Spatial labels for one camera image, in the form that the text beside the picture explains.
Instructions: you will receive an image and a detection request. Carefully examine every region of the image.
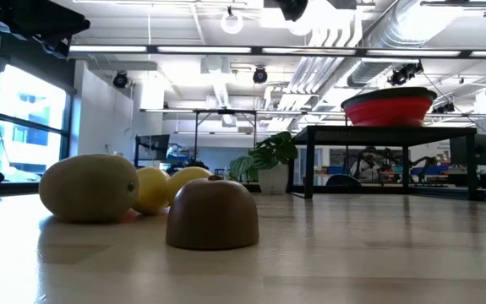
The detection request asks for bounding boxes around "red collapsible bowl grey rim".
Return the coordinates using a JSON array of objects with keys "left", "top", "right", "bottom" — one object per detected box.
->
[{"left": 341, "top": 86, "right": 439, "bottom": 128}]

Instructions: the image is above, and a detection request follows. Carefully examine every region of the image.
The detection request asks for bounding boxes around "long ceiling light strip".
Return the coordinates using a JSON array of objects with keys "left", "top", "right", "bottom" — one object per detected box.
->
[{"left": 68, "top": 44, "right": 486, "bottom": 59}]

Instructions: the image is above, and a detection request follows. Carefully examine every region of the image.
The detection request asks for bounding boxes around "black ceiling spotlight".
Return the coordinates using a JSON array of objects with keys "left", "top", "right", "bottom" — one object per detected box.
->
[
  {"left": 387, "top": 60, "right": 424, "bottom": 88},
  {"left": 431, "top": 100, "right": 456, "bottom": 115},
  {"left": 112, "top": 70, "right": 129, "bottom": 90},
  {"left": 252, "top": 66, "right": 269, "bottom": 84}
]

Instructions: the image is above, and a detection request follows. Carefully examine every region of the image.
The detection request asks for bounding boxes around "striped-leaf plant in white pot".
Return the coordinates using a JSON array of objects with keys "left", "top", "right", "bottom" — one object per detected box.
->
[{"left": 228, "top": 131, "right": 299, "bottom": 196}]

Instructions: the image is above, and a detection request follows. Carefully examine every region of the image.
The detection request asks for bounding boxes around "black computer monitor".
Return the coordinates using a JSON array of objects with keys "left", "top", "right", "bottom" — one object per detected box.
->
[
  {"left": 451, "top": 133, "right": 486, "bottom": 167},
  {"left": 134, "top": 133, "right": 171, "bottom": 168}
]

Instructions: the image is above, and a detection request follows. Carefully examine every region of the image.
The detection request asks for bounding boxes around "black perforated metal stand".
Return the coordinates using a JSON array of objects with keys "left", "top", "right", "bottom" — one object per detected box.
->
[{"left": 287, "top": 124, "right": 478, "bottom": 201}]

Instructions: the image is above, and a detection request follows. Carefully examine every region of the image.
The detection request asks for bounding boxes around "olive green whole kiwi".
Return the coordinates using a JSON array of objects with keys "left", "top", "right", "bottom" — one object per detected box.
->
[{"left": 38, "top": 153, "right": 141, "bottom": 224}]

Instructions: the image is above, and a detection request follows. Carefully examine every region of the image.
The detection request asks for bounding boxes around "person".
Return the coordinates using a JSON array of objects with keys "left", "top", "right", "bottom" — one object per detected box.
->
[{"left": 349, "top": 146, "right": 382, "bottom": 183}]

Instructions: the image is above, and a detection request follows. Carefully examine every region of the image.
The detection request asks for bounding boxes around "black office chair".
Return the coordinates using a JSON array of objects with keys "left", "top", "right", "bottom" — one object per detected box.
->
[{"left": 325, "top": 172, "right": 363, "bottom": 187}]

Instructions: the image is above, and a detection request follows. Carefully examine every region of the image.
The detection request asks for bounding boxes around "brown kiwi half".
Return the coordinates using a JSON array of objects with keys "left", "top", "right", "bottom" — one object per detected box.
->
[{"left": 165, "top": 175, "right": 260, "bottom": 251}]

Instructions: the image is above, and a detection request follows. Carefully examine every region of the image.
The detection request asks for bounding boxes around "white round ring light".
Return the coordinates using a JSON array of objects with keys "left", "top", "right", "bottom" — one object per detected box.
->
[{"left": 220, "top": 5, "right": 245, "bottom": 35}]

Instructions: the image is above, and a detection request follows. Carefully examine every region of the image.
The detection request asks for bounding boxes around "silver ceiling air duct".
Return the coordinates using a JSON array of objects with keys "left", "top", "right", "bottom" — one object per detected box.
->
[{"left": 346, "top": 0, "right": 438, "bottom": 89}]

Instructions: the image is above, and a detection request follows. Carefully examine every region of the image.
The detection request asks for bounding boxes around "black metal rack frame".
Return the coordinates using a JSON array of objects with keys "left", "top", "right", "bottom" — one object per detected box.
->
[{"left": 191, "top": 108, "right": 259, "bottom": 162}]

